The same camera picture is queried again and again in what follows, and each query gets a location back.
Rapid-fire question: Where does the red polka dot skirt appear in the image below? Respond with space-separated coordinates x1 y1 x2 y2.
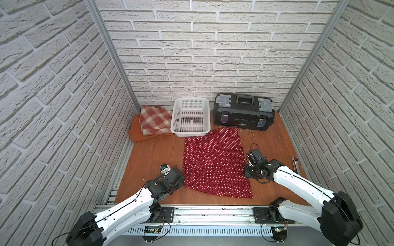
183 127 253 199

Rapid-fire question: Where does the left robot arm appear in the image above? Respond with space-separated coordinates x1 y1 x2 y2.
66 168 185 246

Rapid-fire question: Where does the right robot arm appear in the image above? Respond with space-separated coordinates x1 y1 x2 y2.
244 149 364 246

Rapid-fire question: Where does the left controller board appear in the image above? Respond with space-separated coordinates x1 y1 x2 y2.
143 226 162 243

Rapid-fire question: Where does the controller board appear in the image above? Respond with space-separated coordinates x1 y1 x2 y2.
271 227 288 243
143 226 162 243

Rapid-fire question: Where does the black plastic toolbox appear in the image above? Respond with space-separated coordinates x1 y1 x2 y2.
213 93 275 131

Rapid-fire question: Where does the orange skirt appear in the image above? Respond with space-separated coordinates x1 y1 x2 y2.
128 113 154 142

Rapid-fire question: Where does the red plaid skirt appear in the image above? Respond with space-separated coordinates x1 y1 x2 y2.
139 105 172 135

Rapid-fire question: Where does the right controller board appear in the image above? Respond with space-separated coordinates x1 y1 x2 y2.
271 227 288 243

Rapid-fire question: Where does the white plastic basket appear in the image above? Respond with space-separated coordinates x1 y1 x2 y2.
170 97 210 137

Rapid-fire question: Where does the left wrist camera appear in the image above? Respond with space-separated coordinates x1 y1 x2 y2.
160 164 171 174

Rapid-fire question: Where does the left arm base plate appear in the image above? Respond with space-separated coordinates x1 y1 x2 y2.
147 207 175 223

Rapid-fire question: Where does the aluminium mounting rail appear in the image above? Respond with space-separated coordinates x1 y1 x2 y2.
87 204 339 228

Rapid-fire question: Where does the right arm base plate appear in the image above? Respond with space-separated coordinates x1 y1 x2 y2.
252 207 296 224

